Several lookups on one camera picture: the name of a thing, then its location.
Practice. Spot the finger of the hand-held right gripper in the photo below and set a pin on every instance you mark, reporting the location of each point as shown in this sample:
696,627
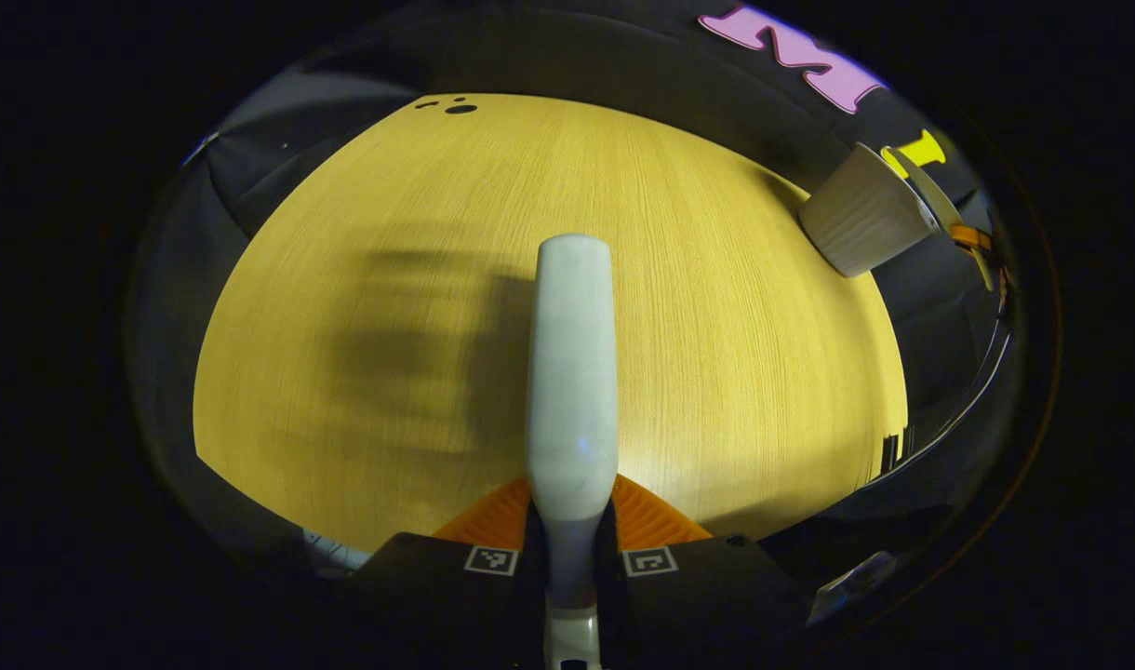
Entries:
972,237

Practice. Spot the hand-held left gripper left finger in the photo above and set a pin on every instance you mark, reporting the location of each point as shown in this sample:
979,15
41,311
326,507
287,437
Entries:
437,596

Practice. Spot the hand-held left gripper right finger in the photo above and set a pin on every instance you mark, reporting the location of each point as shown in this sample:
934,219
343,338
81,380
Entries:
698,596

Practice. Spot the white dustpan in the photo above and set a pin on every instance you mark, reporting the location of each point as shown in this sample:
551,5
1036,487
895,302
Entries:
940,207

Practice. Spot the white ribbed garbage bin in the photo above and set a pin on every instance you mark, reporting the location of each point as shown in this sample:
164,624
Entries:
861,219

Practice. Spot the small white broom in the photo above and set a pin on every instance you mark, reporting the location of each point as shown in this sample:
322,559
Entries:
572,372

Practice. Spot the yellow wooden desktop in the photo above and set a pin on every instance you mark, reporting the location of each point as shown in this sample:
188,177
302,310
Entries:
670,279

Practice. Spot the black backdrop cloth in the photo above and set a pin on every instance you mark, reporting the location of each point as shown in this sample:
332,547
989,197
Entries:
577,56

